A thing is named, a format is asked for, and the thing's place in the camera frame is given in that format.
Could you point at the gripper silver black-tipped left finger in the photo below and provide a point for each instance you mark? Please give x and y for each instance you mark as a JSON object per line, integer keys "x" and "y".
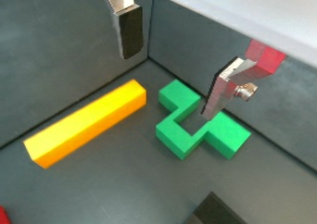
{"x": 127, "y": 24}

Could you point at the yellow long block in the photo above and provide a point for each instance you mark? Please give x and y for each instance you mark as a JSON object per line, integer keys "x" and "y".
{"x": 50, "y": 144}

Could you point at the black block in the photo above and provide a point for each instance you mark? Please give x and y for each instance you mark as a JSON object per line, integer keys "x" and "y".
{"x": 214, "y": 212}

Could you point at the red board base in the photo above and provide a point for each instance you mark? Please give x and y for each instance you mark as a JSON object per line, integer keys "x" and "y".
{"x": 266, "y": 56}

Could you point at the green zigzag block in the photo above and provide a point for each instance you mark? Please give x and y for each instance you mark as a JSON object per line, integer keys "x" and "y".
{"x": 222, "y": 132}

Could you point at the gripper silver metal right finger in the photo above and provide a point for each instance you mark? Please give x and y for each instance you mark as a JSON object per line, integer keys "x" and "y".
{"x": 232, "y": 82}

